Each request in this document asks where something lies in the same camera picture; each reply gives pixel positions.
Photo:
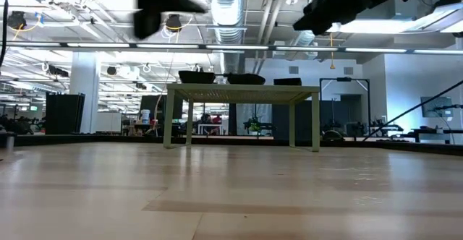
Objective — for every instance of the small green background plant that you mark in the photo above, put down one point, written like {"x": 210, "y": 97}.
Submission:
{"x": 255, "y": 128}

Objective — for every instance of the black cabinet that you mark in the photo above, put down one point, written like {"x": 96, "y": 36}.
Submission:
{"x": 63, "y": 113}

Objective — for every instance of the round black ceiling speaker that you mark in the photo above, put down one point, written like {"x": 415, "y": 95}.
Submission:
{"x": 111, "y": 70}

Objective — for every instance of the dark partition panel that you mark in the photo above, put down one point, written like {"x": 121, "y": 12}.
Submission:
{"x": 304, "y": 117}

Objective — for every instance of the dark dome object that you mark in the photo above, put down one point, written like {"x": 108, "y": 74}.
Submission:
{"x": 332, "y": 136}

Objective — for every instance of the black metal door frame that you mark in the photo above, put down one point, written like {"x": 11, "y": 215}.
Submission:
{"x": 343, "y": 79}

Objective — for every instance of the white background table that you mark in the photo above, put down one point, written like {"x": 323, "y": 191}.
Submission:
{"x": 210, "y": 125}

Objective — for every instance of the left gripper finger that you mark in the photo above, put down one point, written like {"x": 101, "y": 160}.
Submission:
{"x": 184, "y": 8}
{"x": 148, "y": 21}

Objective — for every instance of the silver spiral ceiling duct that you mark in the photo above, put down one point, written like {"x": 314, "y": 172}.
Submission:
{"x": 228, "y": 16}

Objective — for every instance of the grey metal post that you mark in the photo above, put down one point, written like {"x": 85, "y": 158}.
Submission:
{"x": 11, "y": 142}

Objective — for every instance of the green perforated metal rack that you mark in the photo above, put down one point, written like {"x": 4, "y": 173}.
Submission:
{"x": 242, "y": 88}

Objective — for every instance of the long ceiling light strip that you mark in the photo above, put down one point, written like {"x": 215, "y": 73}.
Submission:
{"x": 253, "y": 47}

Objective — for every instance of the slanted silver ceiling duct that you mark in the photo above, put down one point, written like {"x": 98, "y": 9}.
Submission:
{"x": 305, "y": 39}

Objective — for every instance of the black background desk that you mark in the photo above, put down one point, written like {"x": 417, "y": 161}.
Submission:
{"x": 434, "y": 131}

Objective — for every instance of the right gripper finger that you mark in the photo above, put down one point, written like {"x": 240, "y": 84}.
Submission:
{"x": 331, "y": 25}
{"x": 314, "y": 17}

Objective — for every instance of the wall monitor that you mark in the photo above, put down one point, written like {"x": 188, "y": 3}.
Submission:
{"x": 439, "y": 110}

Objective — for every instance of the white building column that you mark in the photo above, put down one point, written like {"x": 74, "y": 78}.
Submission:
{"x": 85, "y": 88}

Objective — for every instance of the white bucket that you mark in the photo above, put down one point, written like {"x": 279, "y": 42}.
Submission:
{"x": 145, "y": 117}

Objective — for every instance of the black background robot equipment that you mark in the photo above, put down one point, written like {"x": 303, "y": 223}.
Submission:
{"x": 18, "y": 126}

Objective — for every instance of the person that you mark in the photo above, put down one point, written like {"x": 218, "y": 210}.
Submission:
{"x": 206, "y": 119}
{"x": 217, "y": 119}

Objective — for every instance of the grey ceiling air unit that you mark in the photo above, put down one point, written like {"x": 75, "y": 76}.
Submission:
{"x": 401, "y": 10}

